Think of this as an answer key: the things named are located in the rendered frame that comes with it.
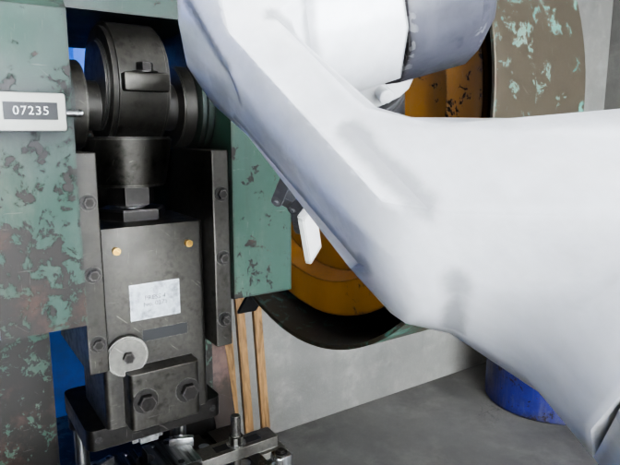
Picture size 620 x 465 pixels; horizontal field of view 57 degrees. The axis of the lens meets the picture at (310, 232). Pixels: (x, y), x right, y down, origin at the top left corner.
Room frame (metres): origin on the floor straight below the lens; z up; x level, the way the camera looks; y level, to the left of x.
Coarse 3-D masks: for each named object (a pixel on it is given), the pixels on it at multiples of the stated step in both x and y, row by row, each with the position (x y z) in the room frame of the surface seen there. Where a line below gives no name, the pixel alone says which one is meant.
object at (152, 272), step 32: (128, 224) 0.77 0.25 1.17; (160, 224) 0.77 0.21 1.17; (192, 224) 0.80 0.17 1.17; (128, 256) 0.75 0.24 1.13; (160, 256) 0.77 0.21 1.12; (192, 256) 0.80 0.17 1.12; (128, 288) 0.74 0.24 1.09; (160, 288) 0.77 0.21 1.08; (192, 288) 0.79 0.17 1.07; (128, 320) 0.74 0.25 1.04; (160, 320) 0.77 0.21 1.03; (192, 320) 0.79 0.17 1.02; (128, 352) 0.73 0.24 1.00; (160, 352) 0.77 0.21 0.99; (192, 352) 0.79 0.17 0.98; (96, 384) 0.76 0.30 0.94; (128, 384) 0.72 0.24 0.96; (160, 384) 0.73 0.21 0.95; (192, 384) 0.75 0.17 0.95; (128, 416) 0.72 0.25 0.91; (160, 416) 0.73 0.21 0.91
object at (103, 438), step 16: (80, 400) 0.81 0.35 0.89; (208, 400) 0.82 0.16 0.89; (80, 416) 0.76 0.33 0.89; (96, 416) 0.76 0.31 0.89; (192, 416) 0.80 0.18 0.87; (208, 416) 0.82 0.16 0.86; (80, 432) 0.75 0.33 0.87; (96, 432) 0.72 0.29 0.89; (112, 432) 0.74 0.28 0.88; (128, 432) 0.75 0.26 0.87; (144, 432) 0.76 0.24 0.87; (160, 432) 0.77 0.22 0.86; (96, 448) 0.72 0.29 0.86
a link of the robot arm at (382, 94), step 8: (408, 80) 0.46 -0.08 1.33; (376, 88) 0.44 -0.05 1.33; (384, 88) 0.43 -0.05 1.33; (392, 88) 0.44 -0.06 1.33; (400, 88) 0.45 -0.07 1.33; (408, 88) 0.46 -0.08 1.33; (368, 96) 0.44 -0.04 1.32; (376, 96) 0.44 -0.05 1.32; (384, 96) 0.43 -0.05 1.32; (392, 96) 0.43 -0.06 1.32; (376, 104) 0.44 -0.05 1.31
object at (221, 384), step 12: (216, 348) 1.18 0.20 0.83; (216, 360) 1.18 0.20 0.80; (216, 372) 1.17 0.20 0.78; (228, 372) 1.18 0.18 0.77; (216, 384) 1.16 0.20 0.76; (228, 384) 1.17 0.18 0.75; (228, 396) 1.16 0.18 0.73; (228, 408) 1.16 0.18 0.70; (216, 420) 1.13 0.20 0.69; (228, 420) 1.15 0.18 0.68
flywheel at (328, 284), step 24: (480, 48) 0.73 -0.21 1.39; (456, 72) 0.76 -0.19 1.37; (480, 72) 0.73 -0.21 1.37; (408, 96) 0.88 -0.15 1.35; (432, 96) 0.84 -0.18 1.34; (456, 96) 0.76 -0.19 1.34; (480, 96) 0.72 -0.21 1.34; (312, 264) 1.07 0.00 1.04; (336, 264) 1.03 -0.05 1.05; (312, 288) 1.03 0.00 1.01; (336, 288) 0.97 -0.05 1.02; (360, 288) 0.91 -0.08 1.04; (336, 312) 0.97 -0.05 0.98; (360, 312) 0.91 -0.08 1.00
